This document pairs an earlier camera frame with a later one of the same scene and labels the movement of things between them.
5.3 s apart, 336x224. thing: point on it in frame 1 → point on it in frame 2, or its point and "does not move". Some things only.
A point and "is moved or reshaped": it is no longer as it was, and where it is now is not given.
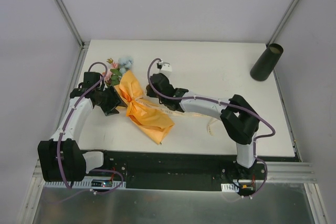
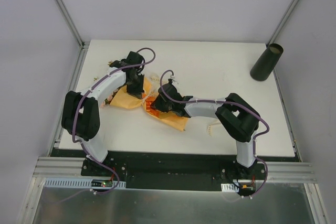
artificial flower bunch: (118, 68) is moved or reshaped
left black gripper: (113, 100) → (135, 87)
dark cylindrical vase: (266, 62) does not move
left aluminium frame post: (83, 45) does not move
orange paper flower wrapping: (148, 118) is moved or reshaped
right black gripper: (153, 87) → (161, 102)
